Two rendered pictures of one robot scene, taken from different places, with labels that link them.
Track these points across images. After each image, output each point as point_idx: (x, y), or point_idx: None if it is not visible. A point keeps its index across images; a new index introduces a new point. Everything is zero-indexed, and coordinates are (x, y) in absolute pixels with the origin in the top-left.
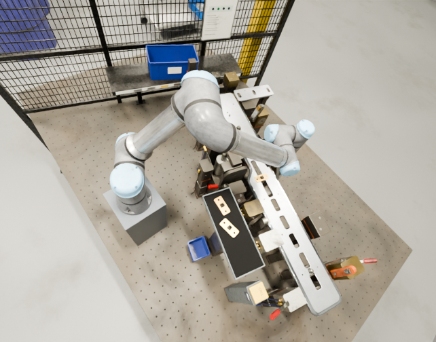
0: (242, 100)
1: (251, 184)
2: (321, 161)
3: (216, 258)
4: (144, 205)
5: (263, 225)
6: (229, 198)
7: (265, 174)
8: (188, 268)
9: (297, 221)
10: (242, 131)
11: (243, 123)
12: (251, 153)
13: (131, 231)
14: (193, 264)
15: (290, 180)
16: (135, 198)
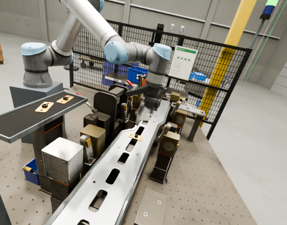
0: (174, 106)
1: (122, 134)
2: (246, 210)
3: (41, 195)
4: (33, 81)
5: (80, 144)
6: (77, 101)
7: (142, 137)
8: (15, 180)
9: (127, 187)
10: (155, 114)
11: (161, 112)
12: (78, 7)
13: (14, 97)
14: (23, 181)
15: (187, 197)
16: (27, 60)
